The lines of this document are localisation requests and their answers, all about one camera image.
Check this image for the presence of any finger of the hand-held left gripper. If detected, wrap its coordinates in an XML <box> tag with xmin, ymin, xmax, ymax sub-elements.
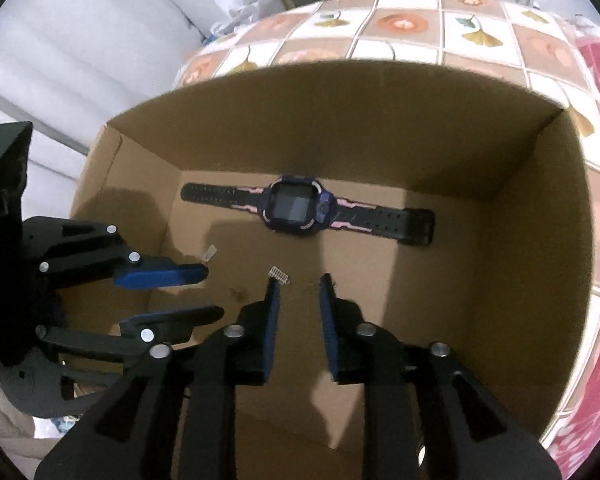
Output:
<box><xmin>35</xmin><ymin>304</ymin><xmax>226</xmax><ymax>361</ymax></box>
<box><xmin>22</xmin><ymin>217</ymin><xmax>210</xmax><ymax>293</ymax></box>

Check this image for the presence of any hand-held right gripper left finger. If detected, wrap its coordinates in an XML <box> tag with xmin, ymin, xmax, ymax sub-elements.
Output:
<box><xmin>34</xmin><ymin>275</ymin><xmax>283</xmax><ymax>480</ymax></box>

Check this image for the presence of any white curtain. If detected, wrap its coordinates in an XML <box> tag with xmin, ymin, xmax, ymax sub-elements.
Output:
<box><xmin>0</xmin><ymin>0</ymin><xmax>291</xmax><ymax>161</ymax></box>

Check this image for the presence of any brown cardboard box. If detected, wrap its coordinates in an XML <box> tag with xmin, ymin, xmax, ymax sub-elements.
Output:
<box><xmin>67</xmin><ymin>57</ymin><xmax>595</xmax><ymax>480</ymax></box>

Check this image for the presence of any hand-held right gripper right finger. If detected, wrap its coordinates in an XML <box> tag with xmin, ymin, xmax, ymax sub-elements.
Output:
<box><xmin>319</xmin><ymin>273</ymin><xmax>563</xmax><ymax>480</ymax></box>

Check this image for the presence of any dark blue smart watch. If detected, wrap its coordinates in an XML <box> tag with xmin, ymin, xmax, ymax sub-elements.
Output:
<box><xmin>180</xmin><ymin>174</ymin><xmax>436</xmax><ymax>247</ymax></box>

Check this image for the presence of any clear plastic bag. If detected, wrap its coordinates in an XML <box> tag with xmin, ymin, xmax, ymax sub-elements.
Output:
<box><xmin>207</xmin><ymin>5</ymin><xmax>261</xmax><ymax>43</ymax></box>

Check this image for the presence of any leaf patterned tablecloth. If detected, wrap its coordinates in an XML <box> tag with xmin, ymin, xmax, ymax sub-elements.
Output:
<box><xmin>172</xmin><ymin>0</ymin><xmax>600</xmax><ymax>456</ymax></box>

